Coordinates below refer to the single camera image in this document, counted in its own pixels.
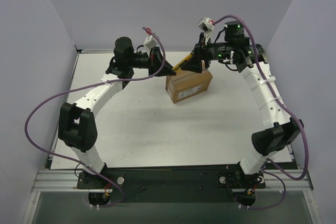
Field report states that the yellow utility knife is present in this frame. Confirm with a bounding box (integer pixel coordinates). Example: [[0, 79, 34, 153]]
[[173, 53, 193, 72]]

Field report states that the brown cardboard express box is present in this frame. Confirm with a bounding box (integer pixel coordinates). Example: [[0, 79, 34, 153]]
[[165, 63, 213, 103]]

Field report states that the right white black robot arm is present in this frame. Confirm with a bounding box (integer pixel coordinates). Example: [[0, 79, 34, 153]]
[[181, 17, 303, 175]]

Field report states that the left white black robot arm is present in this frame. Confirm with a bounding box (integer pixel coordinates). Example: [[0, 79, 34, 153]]
[[58, 35, 176, 188]]

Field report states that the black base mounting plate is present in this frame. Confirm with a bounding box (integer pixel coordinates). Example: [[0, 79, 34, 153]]
[[77, 164, 266, 204]]

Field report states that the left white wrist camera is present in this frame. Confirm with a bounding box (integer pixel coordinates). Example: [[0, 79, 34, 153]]
[[143, 35, 158, 52]]

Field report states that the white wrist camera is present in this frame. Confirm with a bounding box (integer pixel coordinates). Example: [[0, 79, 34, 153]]
[[143, 35, 158, 52], [197, 17, 214, 36]]

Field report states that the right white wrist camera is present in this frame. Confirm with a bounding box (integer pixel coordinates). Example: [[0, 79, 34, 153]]
[[197, 17, 214, 36]]

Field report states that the left side aluminium rail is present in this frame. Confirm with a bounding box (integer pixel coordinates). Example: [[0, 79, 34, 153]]
[[46, 49, 81, 169]]

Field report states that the front aluminium rail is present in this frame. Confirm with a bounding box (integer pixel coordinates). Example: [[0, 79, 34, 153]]
[[31, 168, 314, 193]]

